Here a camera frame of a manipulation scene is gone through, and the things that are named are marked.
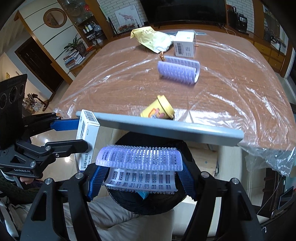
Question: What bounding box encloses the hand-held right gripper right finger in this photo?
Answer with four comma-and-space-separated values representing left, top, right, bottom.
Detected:
177, 156, 264, 241

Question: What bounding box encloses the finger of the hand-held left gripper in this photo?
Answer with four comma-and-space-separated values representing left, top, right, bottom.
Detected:
22, 112, 80, 139
15, 138, 89, 168

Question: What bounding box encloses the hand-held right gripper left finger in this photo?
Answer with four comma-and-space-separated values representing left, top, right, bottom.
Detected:
23, 166, 110, 241

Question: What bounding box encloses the slim white medicine box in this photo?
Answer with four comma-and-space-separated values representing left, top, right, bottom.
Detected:
74, 110, 101, 172

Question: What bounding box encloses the black trash bin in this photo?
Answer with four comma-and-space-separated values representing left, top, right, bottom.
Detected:
106, 133, 197, 216

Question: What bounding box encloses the purple hair roller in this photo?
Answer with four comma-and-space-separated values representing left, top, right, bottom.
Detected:
157, 56, 200, 87
96, 145, 184, 193

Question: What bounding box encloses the person's left forearm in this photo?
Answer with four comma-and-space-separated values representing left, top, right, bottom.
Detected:
0, 175, 44, 205

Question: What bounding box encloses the blue wrapper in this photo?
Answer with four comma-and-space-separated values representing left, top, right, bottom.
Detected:
136, 189, 149, 200

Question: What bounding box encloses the beige cushion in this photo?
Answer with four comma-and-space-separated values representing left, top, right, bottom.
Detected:
63, 197, 175, 241

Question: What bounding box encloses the grey flat board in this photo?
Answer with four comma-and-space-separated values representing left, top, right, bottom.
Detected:
76, 110, 244, 147

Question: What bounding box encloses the dark wooden door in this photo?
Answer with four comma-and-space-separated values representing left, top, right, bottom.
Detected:
15, 37, 64, 93

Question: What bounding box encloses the stack of books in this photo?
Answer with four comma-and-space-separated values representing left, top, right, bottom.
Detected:
63, 50, 87, 70

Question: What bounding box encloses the wooden side table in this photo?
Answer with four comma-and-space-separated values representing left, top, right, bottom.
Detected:
68, 49, 97, 78

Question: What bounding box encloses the potted plant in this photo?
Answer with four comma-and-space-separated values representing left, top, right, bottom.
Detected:
63, 34, 89, 57

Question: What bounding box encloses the yellow plastic tub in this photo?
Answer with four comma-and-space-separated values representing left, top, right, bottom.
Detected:
140, 95, 175, 120

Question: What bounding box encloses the framed red flower picture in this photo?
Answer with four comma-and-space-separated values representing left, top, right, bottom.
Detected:
117, 23, 139, 34

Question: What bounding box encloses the round radial-patterned disc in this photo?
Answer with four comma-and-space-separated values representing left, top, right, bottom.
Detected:
58, 0, 92, 22

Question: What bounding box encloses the giraffe picture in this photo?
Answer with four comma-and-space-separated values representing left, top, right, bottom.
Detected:
114, 10, 140, 29

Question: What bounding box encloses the white plastic bag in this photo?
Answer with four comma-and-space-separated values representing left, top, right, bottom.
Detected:
151, 32, 177, 52

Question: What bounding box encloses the white and blue medicine box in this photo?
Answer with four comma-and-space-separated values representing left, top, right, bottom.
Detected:
173, 31, 196, 57

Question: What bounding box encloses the black flat screen television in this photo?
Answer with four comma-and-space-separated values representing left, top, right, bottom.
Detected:
139, 0, 227, 25

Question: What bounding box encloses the black coffee machine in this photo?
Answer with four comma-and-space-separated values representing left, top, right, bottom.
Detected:
228, 6, 248, 33

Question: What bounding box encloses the round wall plaque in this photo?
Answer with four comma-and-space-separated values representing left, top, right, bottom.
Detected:
43, 8, 67, 29

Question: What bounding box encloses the wooden wall cabinet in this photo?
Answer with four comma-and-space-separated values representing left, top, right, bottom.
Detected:
14, 0, 292, 77

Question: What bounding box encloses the dark bag with straps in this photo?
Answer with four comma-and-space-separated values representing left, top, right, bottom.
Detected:
270, 35, 288, 47

